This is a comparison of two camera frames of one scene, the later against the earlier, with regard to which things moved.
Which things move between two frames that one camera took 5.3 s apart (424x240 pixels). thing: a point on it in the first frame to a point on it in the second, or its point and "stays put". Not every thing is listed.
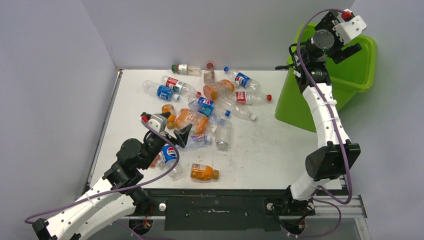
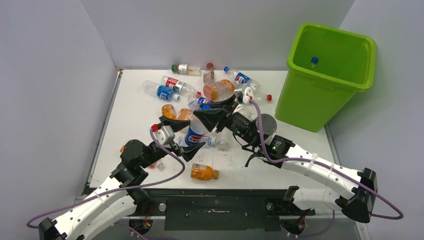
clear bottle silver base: (223, 133) stays put
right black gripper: (328, 21) to (211, 117)
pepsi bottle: (244, 81) stays put
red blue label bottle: (178, 86) stays put
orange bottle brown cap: (204, 172) stays put
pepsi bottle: (169, 156) to (195, 133)
